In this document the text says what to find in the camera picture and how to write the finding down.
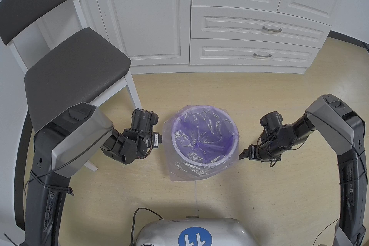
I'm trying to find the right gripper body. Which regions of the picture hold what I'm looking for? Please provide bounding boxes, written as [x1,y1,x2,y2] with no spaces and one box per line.
[248,144,273,164]

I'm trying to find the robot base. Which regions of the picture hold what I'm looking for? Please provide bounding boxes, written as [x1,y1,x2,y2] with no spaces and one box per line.
[135,217,258,246]

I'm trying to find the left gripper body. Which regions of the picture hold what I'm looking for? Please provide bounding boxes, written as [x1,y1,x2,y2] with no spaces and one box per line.
[142,132,163,155]

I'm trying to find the white trash bin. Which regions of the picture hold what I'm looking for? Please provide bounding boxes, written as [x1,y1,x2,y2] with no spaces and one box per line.
[171,106,239,175]

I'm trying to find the black cable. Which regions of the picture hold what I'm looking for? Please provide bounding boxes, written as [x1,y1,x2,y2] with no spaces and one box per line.
[131,207,165,245]

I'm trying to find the purple plastic bag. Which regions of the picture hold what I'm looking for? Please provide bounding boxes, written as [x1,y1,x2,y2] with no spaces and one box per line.
[162,104,241,182]

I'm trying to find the white chair dark grey cushions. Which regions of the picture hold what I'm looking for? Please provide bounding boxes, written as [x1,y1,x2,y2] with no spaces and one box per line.
[0,0,142,173]

